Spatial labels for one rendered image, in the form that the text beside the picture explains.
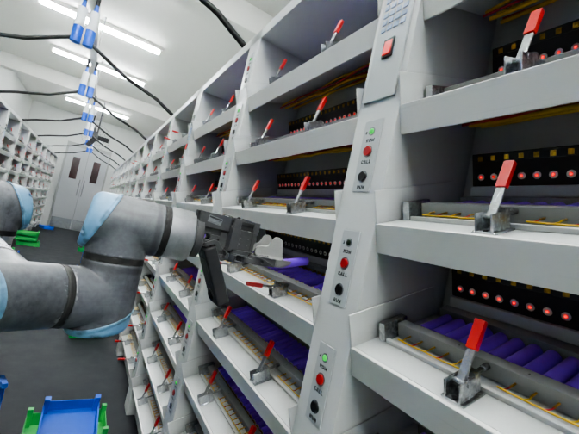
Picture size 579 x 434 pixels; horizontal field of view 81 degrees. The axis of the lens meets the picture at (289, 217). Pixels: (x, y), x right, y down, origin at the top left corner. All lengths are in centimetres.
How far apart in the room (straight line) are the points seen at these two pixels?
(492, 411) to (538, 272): 15
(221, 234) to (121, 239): 17
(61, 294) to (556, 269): 57
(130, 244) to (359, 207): 37
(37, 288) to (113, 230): 12
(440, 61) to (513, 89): 22
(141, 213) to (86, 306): 15
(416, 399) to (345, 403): 14
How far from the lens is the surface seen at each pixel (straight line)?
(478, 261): 44
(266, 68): 128
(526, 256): 41
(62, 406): 188
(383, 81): 62
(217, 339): 103
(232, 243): 63
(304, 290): 73
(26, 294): 54
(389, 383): 51
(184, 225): 60
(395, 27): 67
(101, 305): 58
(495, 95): 49
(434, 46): 67
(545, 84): 47
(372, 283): 54
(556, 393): 47
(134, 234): 58
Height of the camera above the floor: 103
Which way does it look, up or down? 3 degrees up
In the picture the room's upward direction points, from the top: 12 degrees clockwise
